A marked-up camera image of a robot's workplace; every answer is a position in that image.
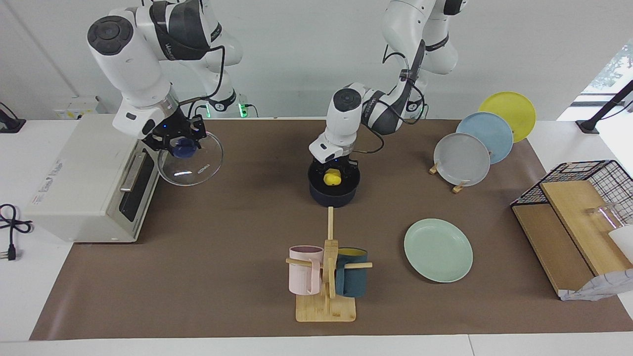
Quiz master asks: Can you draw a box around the white cup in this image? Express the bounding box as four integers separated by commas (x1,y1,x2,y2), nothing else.
608,225,633,264

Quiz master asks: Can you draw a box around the dark teal mug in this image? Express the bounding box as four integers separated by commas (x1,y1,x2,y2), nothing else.
335,247,369,298

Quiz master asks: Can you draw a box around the grey plate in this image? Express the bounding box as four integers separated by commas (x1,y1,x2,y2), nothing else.
434,133,491,187

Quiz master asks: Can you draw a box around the black right base cable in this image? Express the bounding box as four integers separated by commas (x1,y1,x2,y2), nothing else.
190,95,259,119

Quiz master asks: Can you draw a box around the pink mug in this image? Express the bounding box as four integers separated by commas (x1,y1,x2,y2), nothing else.
288,245,324,296

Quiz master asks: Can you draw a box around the dark blue saucepan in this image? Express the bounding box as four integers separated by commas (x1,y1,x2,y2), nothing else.
308,161,361,208

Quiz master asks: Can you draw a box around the black clamp stand pole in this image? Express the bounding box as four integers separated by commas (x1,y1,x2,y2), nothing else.
576,79,633,135

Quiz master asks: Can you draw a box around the brown table mat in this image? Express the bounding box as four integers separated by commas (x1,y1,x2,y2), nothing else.
30,118,633,341

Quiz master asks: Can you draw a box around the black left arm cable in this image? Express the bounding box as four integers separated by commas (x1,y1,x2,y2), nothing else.
354,39,432,155

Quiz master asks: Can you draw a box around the wooden plate rack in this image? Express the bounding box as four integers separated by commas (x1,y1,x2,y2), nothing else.
429,163,468,194

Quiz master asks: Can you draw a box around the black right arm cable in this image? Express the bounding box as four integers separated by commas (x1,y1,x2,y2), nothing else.
168,42,226,119

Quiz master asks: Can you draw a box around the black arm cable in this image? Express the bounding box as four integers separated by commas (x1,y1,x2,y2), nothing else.
354,39,432,155
168,42,226,119

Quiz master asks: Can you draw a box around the light wooden board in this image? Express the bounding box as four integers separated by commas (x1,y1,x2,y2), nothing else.
539,180,633,276

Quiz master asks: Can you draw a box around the white patterned paper sheet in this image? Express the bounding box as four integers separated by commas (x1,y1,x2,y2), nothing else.
559,268,633,301

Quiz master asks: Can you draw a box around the black table clamp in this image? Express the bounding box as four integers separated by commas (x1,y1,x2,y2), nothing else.
0,101,26,134

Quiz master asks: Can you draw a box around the black power cord plug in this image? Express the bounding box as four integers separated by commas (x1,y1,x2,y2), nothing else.
0,204,34,262

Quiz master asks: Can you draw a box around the clear glass cup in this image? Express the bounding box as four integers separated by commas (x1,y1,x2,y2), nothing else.
587,202,626,230

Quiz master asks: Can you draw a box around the black wire basket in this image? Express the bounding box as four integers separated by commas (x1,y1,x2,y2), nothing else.
510,160,633,228

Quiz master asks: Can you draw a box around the white power strip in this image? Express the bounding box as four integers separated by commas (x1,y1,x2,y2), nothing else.
53,96,107,120

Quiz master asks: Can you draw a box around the green plate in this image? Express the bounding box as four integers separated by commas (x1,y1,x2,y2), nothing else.
404,219,474,283

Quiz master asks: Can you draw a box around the wooden mug tree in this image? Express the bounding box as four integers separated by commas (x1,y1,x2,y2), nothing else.
286,207,373,323

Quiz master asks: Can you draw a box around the white toaster oven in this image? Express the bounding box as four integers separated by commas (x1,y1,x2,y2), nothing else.
25,115,169,244

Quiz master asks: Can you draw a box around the yellow plate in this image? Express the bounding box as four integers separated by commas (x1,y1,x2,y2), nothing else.
478,91,537,144

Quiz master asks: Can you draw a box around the dark wooden board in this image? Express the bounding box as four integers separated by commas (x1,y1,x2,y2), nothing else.
512,203,596,297

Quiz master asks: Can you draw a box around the glass lid blue knob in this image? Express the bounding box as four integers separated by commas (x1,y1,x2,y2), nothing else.
157,130,224,187

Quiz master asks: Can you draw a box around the light blue plate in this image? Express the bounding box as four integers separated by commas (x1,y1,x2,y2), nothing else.
456,112,514,165

